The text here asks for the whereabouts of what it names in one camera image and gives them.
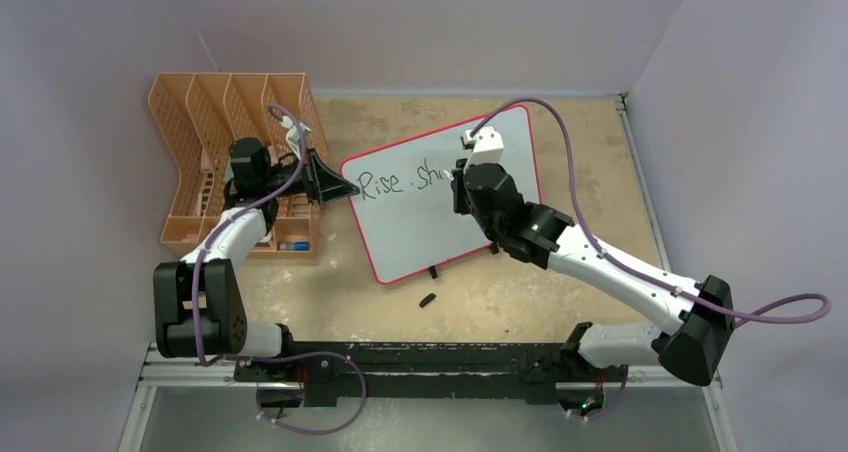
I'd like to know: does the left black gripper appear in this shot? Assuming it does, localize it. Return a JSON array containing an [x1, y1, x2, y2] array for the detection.
[[262, 149, 358, 205]]

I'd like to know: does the pink-framed whiteboard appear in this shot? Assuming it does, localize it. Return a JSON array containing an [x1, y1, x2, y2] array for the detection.
[[339, 104, 544, 287]]

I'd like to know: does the black marker cap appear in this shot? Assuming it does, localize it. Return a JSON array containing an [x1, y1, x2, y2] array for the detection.
[[419, 293, 437, 308]]

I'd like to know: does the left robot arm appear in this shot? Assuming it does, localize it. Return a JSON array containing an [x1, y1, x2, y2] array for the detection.
[[153, 138, 360, 381]]

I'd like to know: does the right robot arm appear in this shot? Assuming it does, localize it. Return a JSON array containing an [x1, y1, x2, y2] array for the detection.
[[451, 159, 735, 386]]

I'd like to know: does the blue small item in tray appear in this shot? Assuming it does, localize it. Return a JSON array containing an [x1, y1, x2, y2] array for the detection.
[[278, 241, 311, 252]]

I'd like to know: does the orange plastic file organizer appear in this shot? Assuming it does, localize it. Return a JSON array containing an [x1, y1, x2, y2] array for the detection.
[[148, 73, 330, 256]]

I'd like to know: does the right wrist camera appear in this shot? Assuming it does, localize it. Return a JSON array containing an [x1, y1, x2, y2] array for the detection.
[[461, 126, 504, 170]]

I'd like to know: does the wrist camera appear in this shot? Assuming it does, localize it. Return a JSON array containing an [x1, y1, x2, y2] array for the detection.
[[280, 117, 312, 158], [461, 126, 504, 170]]

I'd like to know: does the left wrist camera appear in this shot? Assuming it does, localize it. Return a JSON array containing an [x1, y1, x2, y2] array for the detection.
[[280, 117, 312, 158]]

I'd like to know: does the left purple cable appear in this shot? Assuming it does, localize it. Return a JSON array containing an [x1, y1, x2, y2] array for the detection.
[[193, 103, 368, 437]]

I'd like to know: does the purple cable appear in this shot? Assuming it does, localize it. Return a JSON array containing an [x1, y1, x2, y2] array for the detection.
[[193, 103, 368, 437], [468, 97, 833, 424]]

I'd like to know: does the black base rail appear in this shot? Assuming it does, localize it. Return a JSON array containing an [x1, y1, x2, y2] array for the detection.
[[234, 341, 624, 408]]

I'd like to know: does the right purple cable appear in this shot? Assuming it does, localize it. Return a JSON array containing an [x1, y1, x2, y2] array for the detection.
[[468, 97, 833, 424]]

